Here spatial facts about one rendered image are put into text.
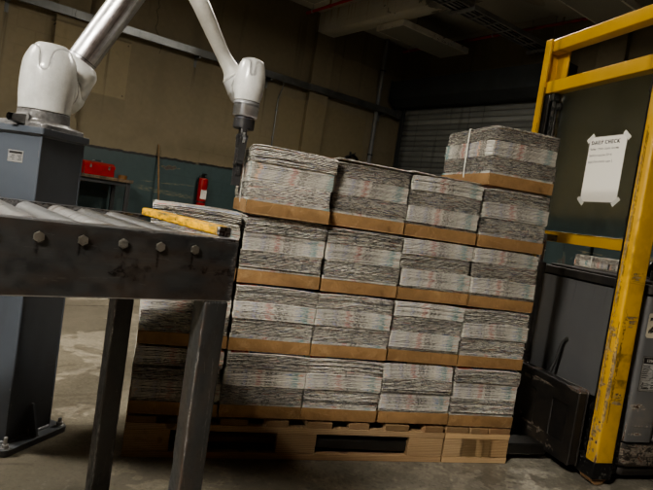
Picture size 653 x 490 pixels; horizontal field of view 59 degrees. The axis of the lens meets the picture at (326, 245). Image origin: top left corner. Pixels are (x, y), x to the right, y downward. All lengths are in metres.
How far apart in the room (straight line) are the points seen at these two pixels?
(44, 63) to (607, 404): 2.27
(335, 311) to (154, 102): 7.16
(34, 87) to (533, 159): 1.74
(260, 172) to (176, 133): 7.13
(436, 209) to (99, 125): 6.96
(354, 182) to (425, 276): 0.44
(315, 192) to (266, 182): 0.17
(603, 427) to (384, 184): 1.23
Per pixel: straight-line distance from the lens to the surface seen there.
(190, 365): 1.15
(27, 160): 1.98
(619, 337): 2.42
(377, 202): 2.04
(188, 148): 9.07
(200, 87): 9.21
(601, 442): 2.51
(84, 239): 1.00
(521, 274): 2.34
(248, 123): 2.07
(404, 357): 2.16
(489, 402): 2.39
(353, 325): 2.05
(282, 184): 1.91
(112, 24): 2.27
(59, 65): 2.04
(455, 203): 2.16
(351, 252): 2.01
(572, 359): 2.82
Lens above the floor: 0.88
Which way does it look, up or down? 3 degrees down
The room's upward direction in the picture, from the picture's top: 9 degrees clockwise
